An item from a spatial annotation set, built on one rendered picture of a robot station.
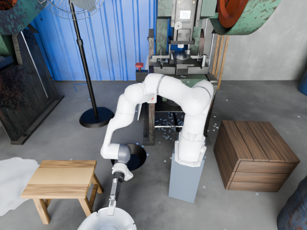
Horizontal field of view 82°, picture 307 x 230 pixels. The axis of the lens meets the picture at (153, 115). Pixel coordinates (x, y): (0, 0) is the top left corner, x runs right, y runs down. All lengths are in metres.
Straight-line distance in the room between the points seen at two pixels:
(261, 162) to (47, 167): 1.33
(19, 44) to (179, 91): 1.75
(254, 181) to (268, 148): 0.26
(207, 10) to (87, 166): 1.29
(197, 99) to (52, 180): 0.91
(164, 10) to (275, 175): 1.34
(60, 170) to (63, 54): 2.10
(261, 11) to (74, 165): 1.43
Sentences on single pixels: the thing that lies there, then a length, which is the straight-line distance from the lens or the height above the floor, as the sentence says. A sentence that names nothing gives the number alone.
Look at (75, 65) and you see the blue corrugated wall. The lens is 3.03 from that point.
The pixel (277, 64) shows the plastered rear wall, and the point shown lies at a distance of 3.44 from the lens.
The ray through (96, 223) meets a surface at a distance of 1.04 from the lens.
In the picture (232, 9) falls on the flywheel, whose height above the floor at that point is 1.09.
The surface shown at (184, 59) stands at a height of 0.78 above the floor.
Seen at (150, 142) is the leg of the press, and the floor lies 0.03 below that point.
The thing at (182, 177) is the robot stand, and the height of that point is 0.25.
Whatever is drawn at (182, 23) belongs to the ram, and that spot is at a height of 1.01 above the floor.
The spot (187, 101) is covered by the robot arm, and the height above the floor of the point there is 0.81.
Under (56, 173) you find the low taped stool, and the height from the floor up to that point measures 0.33.
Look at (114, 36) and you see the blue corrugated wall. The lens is 2.74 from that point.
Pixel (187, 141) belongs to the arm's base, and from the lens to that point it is 0.97.
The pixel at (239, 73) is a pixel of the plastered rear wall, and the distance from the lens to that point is 3.21.
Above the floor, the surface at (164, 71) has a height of 0.67.
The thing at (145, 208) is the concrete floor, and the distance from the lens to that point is 1.36.
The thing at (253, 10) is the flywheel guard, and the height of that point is 1.12.
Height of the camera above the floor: 1.21
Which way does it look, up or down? 36 degrees down
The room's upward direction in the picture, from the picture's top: straight up
